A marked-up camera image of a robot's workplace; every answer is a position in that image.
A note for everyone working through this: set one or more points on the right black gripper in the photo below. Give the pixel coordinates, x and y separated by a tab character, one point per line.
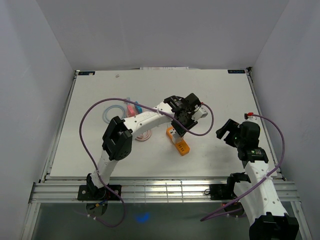
231	126

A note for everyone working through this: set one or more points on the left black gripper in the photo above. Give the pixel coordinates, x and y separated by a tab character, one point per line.
181	132

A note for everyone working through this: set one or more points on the blue charger plug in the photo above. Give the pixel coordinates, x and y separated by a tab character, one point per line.
138	108

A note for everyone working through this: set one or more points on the coral pink plug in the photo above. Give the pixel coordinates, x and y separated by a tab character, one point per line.
130	112

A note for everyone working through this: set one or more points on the white grey charger plug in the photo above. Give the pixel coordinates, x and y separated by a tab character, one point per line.
175	138

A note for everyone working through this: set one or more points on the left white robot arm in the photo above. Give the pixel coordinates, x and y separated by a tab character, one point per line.
118	138

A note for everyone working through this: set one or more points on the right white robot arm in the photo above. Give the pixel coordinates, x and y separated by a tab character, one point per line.
254	188

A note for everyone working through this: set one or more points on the orange power strip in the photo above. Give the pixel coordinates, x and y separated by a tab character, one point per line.
182	147

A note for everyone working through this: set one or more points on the right corner label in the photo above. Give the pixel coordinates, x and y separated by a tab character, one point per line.
236	71

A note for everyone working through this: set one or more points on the corner label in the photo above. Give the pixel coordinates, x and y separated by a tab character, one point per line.
236	71
86	73

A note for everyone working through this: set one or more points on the left corner label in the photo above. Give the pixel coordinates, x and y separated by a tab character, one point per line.
86	73

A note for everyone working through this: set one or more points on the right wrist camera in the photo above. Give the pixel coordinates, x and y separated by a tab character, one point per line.
250	117

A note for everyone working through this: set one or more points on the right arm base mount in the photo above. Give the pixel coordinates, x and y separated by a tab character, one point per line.
224	192

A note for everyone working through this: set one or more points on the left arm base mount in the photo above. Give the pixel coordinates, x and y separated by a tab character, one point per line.
103	194

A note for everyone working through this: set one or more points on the aluminium rail frame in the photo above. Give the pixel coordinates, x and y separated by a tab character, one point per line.
162	191

